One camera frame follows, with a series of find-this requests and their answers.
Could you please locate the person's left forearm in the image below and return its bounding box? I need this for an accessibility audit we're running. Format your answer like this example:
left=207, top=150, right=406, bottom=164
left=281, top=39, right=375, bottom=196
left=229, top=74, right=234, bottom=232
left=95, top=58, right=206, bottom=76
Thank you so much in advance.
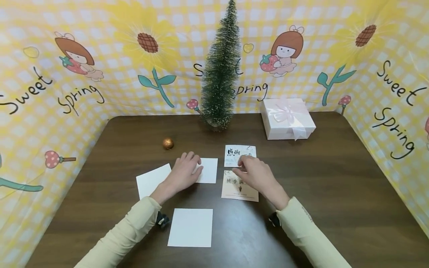
left=74, top=188, right=167, bottom=268

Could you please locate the white card black blue print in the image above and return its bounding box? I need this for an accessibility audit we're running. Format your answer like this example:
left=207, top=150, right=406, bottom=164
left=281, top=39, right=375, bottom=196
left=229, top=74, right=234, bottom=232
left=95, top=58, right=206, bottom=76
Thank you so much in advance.
left=223, top=144, right=257, bottom=168

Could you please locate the person's left hand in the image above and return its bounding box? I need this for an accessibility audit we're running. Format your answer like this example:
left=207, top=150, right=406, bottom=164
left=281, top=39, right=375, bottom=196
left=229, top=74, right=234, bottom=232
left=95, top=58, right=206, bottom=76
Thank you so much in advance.
left=158, top=151, right=204, bottom=204

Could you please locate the person's right forearm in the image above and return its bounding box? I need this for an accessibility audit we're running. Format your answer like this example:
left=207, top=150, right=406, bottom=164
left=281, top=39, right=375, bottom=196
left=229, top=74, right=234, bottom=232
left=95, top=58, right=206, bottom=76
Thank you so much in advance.
left=268, top=190, right=352, bottom=268

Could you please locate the blank white card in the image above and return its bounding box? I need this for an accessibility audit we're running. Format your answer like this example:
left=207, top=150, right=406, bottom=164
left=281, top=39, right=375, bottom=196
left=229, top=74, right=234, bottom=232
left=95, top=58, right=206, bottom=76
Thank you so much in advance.
left=195, top=158, right=219, bottom=184
left=167, top=208, right=214, bottom=248
left=136, top=163, right=172, bottom=201

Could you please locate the cream card black print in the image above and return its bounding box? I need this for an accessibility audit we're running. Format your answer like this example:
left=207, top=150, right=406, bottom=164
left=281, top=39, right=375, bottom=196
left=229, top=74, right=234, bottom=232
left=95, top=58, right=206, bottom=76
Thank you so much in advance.
left=221, top=170, right=260, bottom=202

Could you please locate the small green christmas tree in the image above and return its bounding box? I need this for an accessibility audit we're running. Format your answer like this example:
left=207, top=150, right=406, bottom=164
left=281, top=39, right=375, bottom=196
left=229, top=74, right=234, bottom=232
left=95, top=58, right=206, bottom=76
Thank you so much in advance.
left=200, top=0, right=242, bottom=131

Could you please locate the person's right hand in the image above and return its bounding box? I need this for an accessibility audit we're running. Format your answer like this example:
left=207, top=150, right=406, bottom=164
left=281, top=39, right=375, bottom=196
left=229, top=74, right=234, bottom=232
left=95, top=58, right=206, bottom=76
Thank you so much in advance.
left=232, top=154, right=286, bottom=203

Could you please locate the white gift box pink ribbon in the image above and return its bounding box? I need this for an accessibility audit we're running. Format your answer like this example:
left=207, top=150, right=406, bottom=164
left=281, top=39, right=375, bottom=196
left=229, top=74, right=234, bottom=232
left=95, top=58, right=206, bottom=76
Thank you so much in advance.
left=261, top=98, right=317, bottom=141

